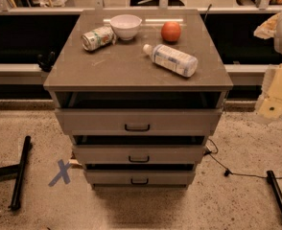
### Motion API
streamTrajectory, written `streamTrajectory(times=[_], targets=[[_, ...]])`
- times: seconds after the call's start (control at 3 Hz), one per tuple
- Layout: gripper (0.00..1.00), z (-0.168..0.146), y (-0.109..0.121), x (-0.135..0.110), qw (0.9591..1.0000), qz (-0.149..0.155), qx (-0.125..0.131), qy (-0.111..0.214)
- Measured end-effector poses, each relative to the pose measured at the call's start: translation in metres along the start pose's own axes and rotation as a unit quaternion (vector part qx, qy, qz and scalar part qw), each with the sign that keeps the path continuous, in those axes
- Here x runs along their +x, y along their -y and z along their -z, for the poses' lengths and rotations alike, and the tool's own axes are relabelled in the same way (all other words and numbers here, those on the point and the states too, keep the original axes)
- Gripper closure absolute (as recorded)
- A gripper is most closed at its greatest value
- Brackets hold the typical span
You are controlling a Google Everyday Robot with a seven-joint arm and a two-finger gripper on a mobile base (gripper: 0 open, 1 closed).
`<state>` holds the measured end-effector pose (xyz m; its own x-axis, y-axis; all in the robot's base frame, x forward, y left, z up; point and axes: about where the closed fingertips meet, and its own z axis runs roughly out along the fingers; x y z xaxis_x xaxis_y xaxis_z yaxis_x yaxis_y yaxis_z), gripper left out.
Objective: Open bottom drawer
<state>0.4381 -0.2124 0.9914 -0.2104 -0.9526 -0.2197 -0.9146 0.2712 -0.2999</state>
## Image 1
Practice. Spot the white bowl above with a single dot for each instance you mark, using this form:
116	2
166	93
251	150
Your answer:
125	26

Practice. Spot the blue tape cross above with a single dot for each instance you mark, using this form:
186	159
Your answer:
62	174

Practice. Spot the black left stand leg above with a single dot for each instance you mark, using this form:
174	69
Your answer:
16	172

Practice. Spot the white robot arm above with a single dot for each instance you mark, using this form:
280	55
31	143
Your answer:
271	28

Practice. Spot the grey top drawer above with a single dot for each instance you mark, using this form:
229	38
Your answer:
159	122

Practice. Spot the black stand leg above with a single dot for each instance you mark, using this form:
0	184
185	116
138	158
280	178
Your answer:
16	172
280	198

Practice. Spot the white plastic bottle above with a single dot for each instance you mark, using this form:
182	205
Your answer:
172	59

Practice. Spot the grey bottom drawer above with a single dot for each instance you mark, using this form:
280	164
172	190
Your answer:
137	178

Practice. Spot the black right stand leg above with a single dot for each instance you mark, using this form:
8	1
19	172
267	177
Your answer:
280	198

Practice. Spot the black clamp on ledge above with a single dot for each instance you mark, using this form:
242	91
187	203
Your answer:
46	63

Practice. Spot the grey drawer cabinet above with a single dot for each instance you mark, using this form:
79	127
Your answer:
121	76

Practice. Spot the grey middle drawer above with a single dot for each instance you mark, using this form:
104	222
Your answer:
139	154

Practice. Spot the orange fruit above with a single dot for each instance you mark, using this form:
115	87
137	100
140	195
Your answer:
171	31

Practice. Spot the green white soda can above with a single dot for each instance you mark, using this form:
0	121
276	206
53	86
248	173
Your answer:
98	38

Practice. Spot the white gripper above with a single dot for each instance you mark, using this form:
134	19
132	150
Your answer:
271	108

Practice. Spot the grey drawer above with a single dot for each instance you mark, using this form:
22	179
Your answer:
159	122
137	178
139	154

